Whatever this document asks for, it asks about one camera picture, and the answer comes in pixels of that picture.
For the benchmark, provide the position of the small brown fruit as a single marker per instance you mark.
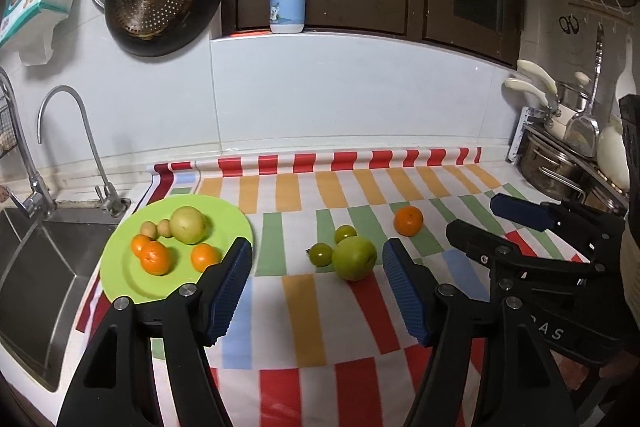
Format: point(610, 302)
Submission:
point(147, 228)
point(164, 228)

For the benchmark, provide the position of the white plastic bag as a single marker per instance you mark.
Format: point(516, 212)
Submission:
point(40, 42)

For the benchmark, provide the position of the black scissors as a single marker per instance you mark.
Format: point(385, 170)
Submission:
point(569, 23)

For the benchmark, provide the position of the orange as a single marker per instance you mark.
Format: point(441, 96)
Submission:
point(206, 257)
point(408, 220)
point(156, 258)
point(136, 245)

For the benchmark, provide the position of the thin gooseneck faucet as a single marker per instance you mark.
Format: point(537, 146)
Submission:
point(55, 93)

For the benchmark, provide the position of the tall steel kitchen faucet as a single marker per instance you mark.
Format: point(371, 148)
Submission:
point(35, 187)

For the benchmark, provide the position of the yellow-green apple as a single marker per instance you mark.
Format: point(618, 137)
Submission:
point(187, 224)

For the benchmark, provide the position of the white rice paddle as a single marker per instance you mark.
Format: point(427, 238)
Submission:
point(626, 77)

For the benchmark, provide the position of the green apple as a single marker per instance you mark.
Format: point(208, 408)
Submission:
point(354, 257)

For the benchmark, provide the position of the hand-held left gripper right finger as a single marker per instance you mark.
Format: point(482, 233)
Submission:
point(405, 287)

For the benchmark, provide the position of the large steel pot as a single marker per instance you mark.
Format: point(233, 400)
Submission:
point(545, 167)

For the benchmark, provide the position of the white dish rack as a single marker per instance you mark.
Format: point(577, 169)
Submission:
point(519, 132)

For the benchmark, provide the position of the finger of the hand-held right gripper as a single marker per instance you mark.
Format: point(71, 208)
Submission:
point(520, 209)
point(475, 239)

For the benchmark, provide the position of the steel skimmer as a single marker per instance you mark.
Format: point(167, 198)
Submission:
point(582, 134)

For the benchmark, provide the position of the steel pot with lid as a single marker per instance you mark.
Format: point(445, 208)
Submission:
point(570, 99)

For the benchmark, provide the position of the striped colourful tablecloth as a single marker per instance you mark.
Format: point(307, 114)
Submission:
point(295, 307)

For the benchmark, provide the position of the green plate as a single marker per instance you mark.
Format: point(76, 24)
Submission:
point(127, 277)

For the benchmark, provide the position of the small green fruit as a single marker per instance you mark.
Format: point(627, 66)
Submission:
point(320, 254)
point(345, 233)

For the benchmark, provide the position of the steel sink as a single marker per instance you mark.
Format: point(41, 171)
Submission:
point(45, 287)

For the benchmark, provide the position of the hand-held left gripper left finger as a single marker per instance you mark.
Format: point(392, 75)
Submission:
point(230, 287)

